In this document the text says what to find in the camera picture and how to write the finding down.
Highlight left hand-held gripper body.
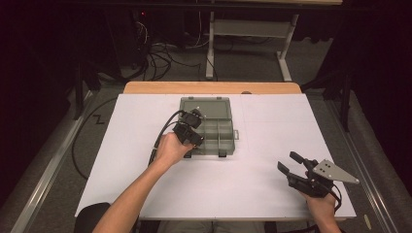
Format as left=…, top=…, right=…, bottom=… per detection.
left=172, top=109, right=204, bottom=146

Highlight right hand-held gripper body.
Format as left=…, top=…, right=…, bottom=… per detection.
left=286, top=157, right=361, bottom=199

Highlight grey translucent compartment box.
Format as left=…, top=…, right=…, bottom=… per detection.
left=174, top=96, right=240, bottom=159

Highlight person's right hand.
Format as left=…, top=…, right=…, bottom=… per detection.
left=298, top=189, right=338, bottom=222

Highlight person's left hand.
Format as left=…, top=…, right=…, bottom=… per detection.
left=154, top=131, right=196, bottom=170

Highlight black metal stand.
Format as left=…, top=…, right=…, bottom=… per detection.
left=300, top=68, right=355, bottom=132
left=72, top=60, right=102, bottom=121

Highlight person's grey trousers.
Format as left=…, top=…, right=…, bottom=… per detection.
left=157, top=220, right=266, bottom=233

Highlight black chair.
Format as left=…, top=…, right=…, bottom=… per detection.
left=73, top=202, right=113, bottom=233

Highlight right hand-held gripper black cable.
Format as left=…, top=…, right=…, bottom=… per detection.
left=329, top=183, right=343, bottom=214

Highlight hand-held gripper black cable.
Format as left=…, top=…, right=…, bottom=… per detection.
left=148, top=109, right=187, bottom=168
left=329, top=183, right=343, bottom=214

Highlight left hand-held gripper black cable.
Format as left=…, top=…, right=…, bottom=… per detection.
left=148, top=109, right=187, bottom=168

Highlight aluminium floor rail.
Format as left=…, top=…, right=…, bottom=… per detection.
left=9, top=90, right=95, bottom=233
left=324, top=96, right=400, bottom=233

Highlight black cable bundle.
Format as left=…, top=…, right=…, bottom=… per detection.
left=130, top=18, right=202, bottom=83

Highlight white metal desk frame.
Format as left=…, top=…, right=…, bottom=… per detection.
left=205, top=11, right=300, bottom=83

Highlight long black floor cable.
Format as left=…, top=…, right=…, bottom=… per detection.
left=71, top=96, right=120, bottom=181

